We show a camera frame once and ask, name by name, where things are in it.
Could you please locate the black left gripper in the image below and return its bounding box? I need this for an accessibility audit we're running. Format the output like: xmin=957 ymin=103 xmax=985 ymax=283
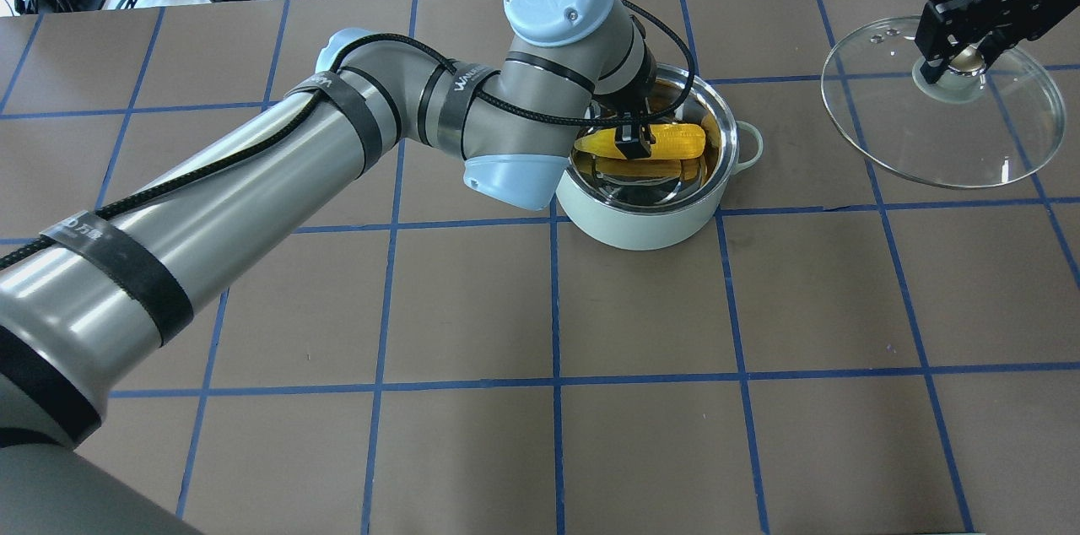
xmin=591 ymin=62 xmax=658 ymax=159

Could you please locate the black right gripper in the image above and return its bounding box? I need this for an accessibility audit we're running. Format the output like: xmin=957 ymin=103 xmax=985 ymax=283
xmin=915 ymin=0 xmax=1077 ymax=85

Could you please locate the yellow corn cob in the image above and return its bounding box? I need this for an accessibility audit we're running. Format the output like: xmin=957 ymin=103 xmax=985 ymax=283
xmin=573 ymin=123 xmax=706 ymax=159

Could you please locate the glass pot lid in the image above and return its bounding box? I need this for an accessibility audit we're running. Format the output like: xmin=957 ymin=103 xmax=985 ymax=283
xmin=820 ymin=16 xmax=1067 ymax=190

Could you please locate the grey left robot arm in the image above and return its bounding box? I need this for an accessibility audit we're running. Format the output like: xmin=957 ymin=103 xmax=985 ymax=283
xmin=1 ymin=0 xmax=656 ymax=534

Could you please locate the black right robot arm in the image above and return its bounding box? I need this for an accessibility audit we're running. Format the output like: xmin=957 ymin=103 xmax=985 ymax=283
xmin=915 ymin=0 xmax=1079 ymax=84

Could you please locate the mint green cooking pot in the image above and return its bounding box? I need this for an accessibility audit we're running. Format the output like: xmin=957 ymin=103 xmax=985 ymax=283
xmin=556 ymin=78 xmax=764 ymax=251

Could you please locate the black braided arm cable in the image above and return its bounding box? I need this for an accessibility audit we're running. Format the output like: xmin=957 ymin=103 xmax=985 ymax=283
xmin=0 ymin=0 xmax=698 ymax=270

